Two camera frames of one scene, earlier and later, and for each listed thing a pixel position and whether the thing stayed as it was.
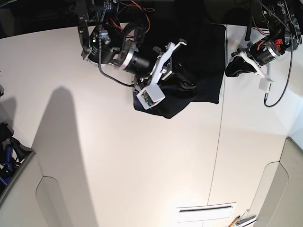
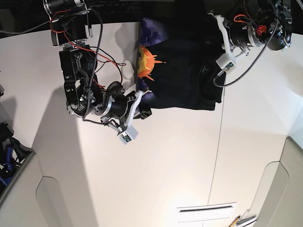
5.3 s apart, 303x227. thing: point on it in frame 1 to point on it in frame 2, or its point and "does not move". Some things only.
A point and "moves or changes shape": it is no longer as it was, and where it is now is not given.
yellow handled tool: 234,222 does not move
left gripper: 153,65 to 119,106
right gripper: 259,53 to 237,38
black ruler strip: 185,210 does not move
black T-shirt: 198,67 moves or changes shape
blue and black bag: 13,151 does not move
